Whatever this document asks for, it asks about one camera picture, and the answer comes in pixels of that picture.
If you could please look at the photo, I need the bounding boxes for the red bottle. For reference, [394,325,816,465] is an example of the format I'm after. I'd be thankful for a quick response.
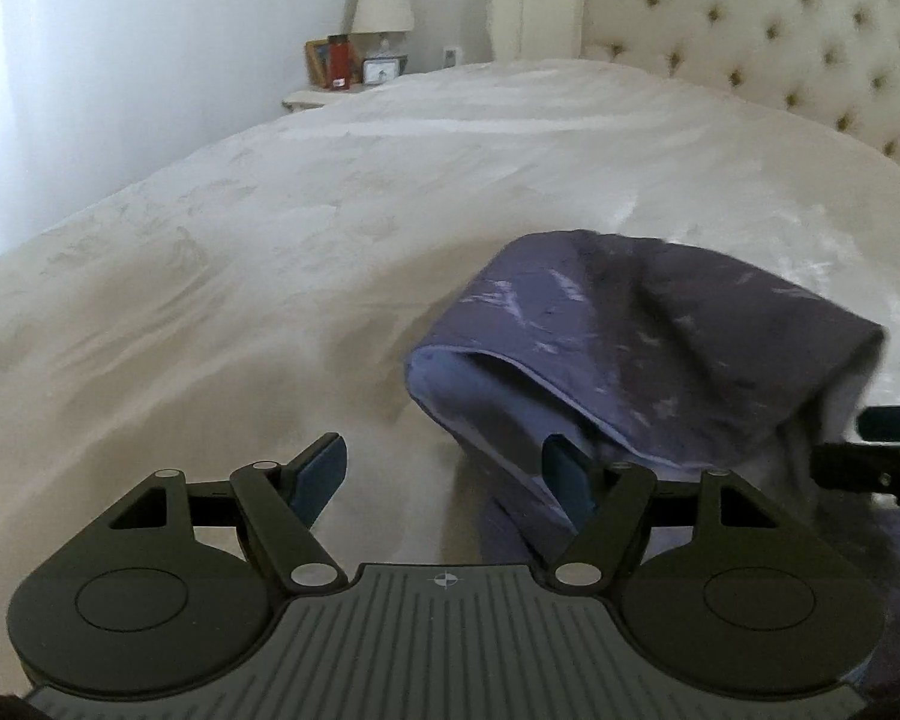
[326,34,351,91]

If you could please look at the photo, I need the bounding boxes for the purple patterned garment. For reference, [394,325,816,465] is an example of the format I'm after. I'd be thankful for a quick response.
[404,231,900,718]

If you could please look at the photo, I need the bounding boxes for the white fluffy bed cover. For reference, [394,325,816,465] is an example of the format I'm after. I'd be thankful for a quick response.
[0,60,900,692]

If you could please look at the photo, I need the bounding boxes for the wooden picture frame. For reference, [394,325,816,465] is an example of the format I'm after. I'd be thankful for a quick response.
[304,37,331,89]

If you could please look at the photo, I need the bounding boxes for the white left nightstand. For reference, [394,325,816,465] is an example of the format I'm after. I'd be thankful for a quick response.
[281,85,368,114]

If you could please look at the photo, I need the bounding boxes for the cream tufted headboard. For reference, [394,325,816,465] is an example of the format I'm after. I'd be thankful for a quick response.
[487,0,900,166]

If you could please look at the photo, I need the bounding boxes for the small white alarm clock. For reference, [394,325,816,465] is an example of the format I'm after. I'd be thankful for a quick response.
[362,57,401,86]

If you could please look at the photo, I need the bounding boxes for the white table lamp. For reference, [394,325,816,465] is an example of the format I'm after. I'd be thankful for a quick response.
[351,0,416,62]

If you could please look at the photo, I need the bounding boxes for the white wall socket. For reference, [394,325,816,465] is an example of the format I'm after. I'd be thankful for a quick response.
[443,47,460,68]

